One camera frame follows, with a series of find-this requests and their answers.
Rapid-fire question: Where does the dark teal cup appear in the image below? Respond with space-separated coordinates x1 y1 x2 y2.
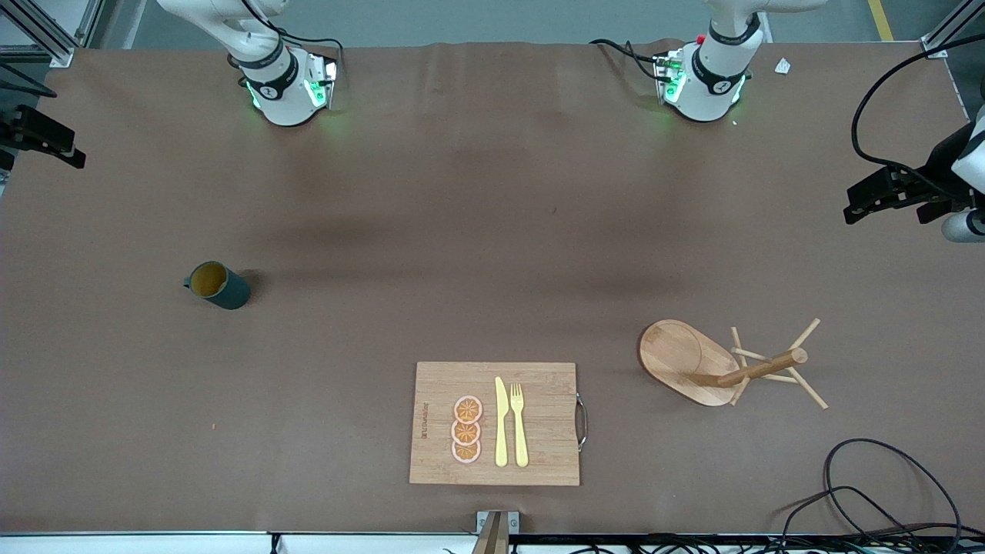
183 261 252 311

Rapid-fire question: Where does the wooden mug rack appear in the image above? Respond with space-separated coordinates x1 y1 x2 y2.
638 318 830 410

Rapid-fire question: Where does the brown table cover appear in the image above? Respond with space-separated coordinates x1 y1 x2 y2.
0 38 985 536

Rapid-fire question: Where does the bamboo cutting board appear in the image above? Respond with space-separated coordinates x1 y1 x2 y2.
409 362 589 487

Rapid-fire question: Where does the yellow plastic fork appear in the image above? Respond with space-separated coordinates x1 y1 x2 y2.
510 382 530 469

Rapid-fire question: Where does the yellow plastic knife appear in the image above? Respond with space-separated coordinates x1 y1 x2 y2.
494 376 509 468

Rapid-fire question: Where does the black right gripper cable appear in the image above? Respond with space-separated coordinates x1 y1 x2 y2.
0 64 59 99

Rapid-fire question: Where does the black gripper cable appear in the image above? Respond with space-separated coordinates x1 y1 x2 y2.
851 35 985 202
0 64 59 99

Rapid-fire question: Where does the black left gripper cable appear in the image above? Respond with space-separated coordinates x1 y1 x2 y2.
851 35 985 202

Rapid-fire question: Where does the aluminium frame profile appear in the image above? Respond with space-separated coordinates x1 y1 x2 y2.
920 0 985 60
0 0 105 68

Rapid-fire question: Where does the black looped cable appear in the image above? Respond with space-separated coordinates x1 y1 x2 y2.
777 486 928 554
823 438 963 552

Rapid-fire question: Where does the black right arm base cable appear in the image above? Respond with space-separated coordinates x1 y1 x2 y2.
242 0 346 75

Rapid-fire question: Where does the black arm base cable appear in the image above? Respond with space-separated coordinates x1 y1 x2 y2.
242 0 346 75
589 38 664 82

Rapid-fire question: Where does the black left arm base cable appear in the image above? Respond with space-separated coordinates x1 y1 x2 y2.
589 38 664 82

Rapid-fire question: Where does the black cable bundle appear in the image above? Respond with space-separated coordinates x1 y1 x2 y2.
508 532 985 554

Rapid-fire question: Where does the white table edge rail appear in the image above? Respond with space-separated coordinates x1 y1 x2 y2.
0 531 482 554

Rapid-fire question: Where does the metal table bracket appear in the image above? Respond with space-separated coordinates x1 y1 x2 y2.
476 511 520 554

